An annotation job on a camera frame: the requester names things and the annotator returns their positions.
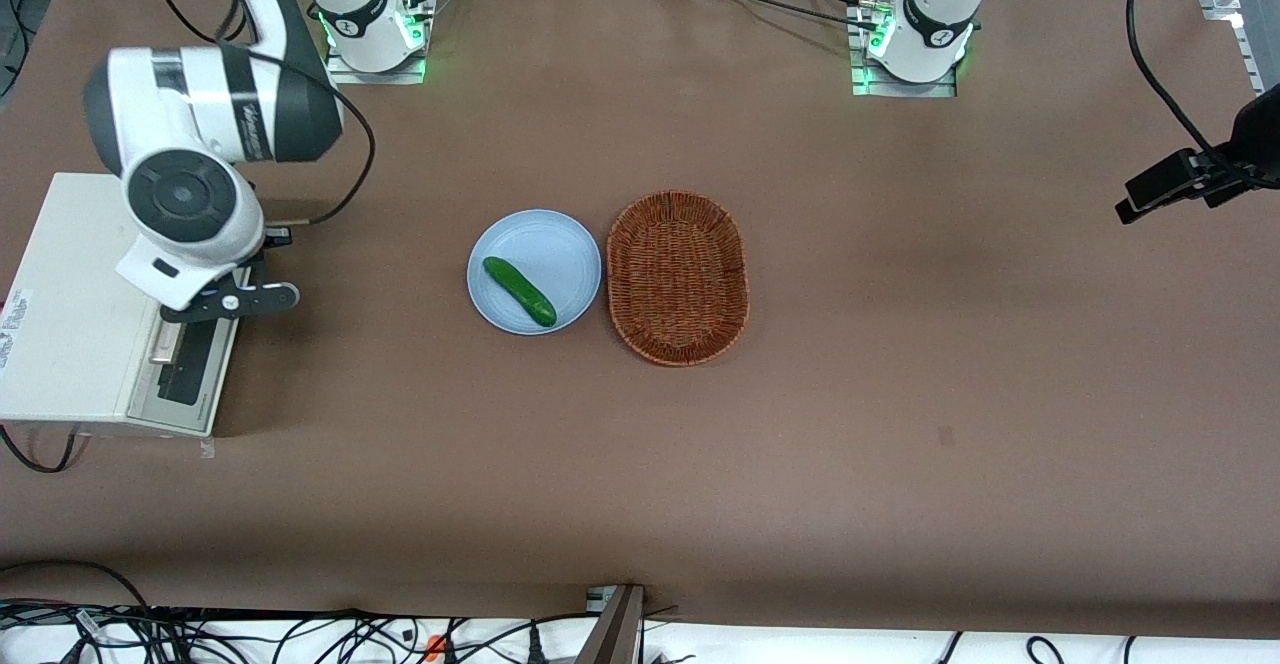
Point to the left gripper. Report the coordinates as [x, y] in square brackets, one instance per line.
[1212, 172]

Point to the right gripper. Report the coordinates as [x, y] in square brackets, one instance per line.
[259, 258]

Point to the grey oven door with window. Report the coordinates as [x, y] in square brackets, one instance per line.
[200, 374]

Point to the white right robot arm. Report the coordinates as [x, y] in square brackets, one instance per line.
[180, 194]

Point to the white toaster oven body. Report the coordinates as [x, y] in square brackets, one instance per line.
[60, 344]

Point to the clear tape strip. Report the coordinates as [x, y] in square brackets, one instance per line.
[207, 448]

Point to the green cucumber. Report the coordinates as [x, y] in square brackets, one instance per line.
[520, 292]

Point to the light blue plate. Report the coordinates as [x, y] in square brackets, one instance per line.
[560, 254]

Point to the brown wicker basket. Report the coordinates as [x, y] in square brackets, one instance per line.
[677, 279]

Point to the aluminium frame profile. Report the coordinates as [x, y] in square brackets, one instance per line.
[1235, 14]

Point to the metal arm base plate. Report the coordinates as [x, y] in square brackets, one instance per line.
[345, 76]
[900, 90]

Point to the dark camera stand pole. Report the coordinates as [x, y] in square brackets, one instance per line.
[615, 634]

